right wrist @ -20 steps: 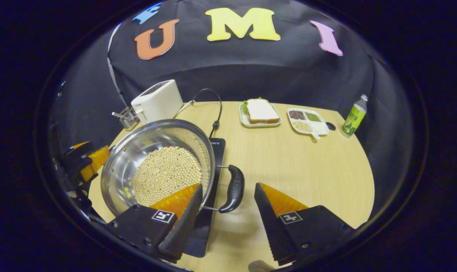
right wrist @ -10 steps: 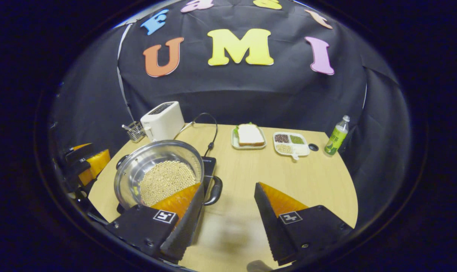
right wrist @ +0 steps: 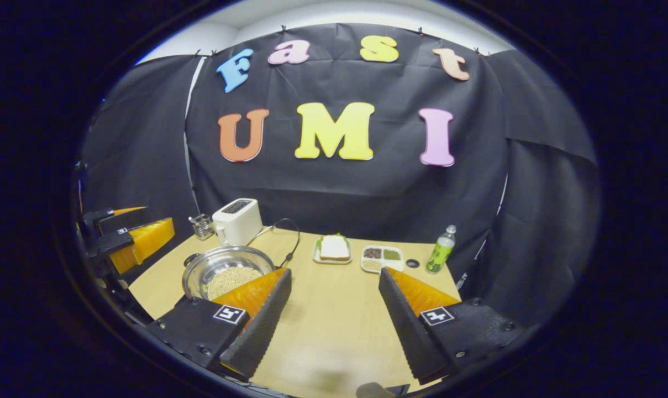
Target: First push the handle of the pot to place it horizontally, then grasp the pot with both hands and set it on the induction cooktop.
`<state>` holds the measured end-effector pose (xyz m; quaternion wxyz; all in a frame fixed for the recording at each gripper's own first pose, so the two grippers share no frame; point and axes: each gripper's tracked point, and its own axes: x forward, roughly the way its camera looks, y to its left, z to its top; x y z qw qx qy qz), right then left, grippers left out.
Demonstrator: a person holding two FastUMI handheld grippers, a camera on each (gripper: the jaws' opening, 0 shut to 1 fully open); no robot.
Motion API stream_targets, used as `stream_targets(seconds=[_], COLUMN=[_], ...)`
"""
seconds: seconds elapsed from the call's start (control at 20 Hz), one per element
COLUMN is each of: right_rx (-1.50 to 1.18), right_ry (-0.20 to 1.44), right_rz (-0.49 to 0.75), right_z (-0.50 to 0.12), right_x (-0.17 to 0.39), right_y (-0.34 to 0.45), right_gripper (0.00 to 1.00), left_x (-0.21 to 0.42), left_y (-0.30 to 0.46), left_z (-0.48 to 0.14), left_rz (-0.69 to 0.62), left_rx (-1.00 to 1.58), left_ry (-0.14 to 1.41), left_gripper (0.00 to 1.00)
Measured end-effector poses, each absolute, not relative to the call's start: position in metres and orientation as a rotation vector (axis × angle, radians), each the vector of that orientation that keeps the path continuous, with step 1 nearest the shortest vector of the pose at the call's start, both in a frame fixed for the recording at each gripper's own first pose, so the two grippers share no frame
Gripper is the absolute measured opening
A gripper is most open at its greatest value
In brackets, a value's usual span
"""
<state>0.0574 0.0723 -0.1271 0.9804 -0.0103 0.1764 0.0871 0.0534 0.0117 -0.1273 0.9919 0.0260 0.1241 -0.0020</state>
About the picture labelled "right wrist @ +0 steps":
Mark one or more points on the black table grommet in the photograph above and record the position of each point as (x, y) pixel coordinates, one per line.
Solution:
(413, 263)

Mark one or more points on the green label drink bottle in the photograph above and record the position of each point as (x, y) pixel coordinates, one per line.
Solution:
(440, 251)

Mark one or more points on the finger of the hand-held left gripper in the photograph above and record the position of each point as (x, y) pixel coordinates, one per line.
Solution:
(110, 243)
(99, 220)

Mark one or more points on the pile of soybeans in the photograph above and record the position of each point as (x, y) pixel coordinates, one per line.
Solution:
(231, 281)

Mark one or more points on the pile of red beans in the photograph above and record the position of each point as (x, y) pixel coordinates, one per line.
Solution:
(372, 253)

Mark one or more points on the white divided tray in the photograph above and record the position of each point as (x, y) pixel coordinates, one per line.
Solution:
(392, 265)

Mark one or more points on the white toaster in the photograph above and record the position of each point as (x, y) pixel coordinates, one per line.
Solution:
(237, 224)

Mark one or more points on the pile of green mung beans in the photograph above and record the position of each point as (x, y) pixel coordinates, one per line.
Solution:
(392, 255)

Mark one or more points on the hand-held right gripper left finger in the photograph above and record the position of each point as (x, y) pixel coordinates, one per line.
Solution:
(262, 331)

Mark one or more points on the small soybean pile in tray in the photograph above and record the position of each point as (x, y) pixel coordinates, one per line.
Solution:
(372, 265)

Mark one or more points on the sandwich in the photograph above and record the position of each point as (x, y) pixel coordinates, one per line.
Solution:
(335, 247)

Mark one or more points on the stainless steel pot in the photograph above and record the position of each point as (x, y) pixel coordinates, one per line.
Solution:
(229, 257)

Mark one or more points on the small glass cup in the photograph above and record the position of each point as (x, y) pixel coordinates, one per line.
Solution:
(202, 228)

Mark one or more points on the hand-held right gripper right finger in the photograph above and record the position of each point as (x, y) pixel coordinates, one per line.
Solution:
(411, 331)

